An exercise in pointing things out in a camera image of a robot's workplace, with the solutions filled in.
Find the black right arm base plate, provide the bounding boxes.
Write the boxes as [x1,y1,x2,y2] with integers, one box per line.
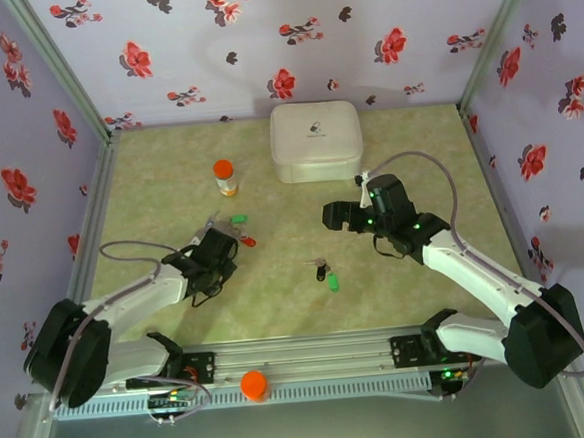
[388,329,484,371]

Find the orange plastic cylinder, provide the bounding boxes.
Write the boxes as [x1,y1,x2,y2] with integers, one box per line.
[238,368,271,405]

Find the keyring bunch with coloured tags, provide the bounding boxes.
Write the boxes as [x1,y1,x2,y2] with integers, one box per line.
[209,207,258,252]

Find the grey slotted cable duct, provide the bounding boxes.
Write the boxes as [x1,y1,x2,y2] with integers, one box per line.
[51,371,434,423]

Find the green and black key tags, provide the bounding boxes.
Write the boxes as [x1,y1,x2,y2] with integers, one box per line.
[303,255,341,296]

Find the small circuit board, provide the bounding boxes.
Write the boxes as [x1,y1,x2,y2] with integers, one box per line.
[147,389,196,413]
[438,365,473,388]

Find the orange capped pill bottle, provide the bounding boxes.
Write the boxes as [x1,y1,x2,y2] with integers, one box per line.
[212,158,240,199]

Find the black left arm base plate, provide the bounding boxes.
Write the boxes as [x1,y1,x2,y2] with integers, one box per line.
[124,351,218,393]

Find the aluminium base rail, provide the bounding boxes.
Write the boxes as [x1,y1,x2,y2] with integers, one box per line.
[177,321,489,390]

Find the thin grey looped cable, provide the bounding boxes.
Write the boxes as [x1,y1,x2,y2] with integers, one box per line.
[143,372,218,430]

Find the white zipped medicine pouch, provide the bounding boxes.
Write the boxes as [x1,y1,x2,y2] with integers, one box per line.
[267,97,367,186]

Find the aluminium frame post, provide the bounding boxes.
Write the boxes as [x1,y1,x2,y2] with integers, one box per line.
[449,0,551,118]
[0,0,122,149]

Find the aluminium frame side rail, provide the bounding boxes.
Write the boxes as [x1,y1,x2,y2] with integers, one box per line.
[456,99,546,293]
[48,130,135,316]

